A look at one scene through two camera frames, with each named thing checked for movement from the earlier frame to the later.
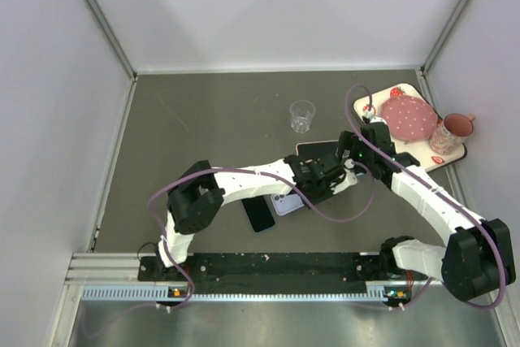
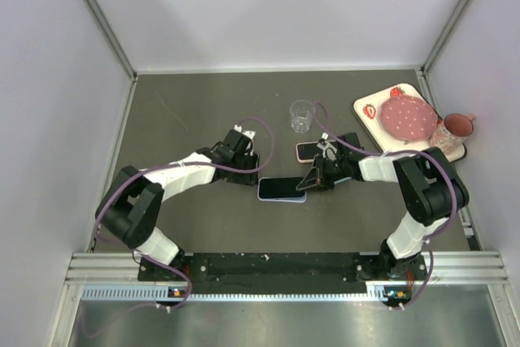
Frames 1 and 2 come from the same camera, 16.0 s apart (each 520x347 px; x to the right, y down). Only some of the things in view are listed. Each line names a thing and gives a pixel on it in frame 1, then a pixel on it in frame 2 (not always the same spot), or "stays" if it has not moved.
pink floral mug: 450,135 stays
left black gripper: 326,195 to 249,180
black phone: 318,150 stays
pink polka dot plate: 408,118 stays
